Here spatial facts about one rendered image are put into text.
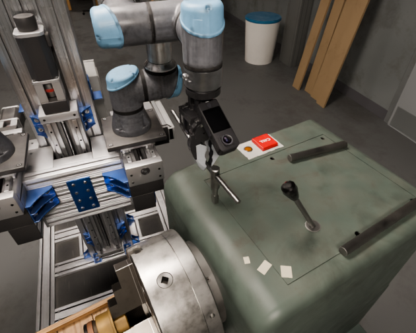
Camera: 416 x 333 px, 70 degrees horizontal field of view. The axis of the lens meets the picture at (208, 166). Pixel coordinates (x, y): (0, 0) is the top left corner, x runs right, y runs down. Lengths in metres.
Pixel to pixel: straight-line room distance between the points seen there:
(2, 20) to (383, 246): 1.25
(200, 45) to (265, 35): 4.13
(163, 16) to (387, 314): 2.03
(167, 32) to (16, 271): 2.07
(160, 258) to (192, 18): 0.48
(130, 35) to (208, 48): 0.16
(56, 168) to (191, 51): 0.85
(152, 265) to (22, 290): 1.71
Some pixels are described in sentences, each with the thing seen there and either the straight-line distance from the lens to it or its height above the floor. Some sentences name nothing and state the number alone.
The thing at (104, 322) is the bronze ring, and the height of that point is 1.12.
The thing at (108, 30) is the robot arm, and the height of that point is 1.66.
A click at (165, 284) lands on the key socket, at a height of 1.23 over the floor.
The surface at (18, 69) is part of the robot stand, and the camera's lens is 1.27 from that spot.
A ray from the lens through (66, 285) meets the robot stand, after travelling 1.98.
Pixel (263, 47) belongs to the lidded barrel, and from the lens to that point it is 4.73.
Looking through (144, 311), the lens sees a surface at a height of 1.05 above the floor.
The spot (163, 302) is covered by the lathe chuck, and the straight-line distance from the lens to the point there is 0.67.
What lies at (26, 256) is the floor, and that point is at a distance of 2.49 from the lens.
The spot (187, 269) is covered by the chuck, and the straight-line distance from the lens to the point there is 0.68.
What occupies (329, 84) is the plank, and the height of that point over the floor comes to 0.27.
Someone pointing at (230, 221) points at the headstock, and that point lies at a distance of 0.73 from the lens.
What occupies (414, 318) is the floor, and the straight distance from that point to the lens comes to 2.31.
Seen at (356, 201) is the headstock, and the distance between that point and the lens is 0.86.
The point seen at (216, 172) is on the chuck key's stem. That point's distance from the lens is 0.68.
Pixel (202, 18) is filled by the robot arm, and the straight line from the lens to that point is 0.54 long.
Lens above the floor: 1.83
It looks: 41 degrees down
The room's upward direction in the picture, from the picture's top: straight up
